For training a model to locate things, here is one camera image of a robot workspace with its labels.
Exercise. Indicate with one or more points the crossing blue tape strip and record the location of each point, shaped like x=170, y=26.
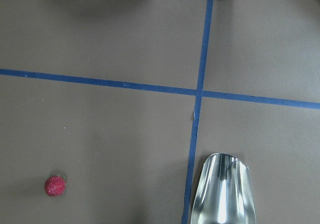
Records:
x=196, y=111

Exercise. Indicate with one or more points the long blue tape strip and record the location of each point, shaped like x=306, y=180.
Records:
x=160, y=88

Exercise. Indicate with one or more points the silver metal scoop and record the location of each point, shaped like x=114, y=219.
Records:
x=224, y=193

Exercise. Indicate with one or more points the red strawberry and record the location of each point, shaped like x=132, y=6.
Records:
x=55, y=186

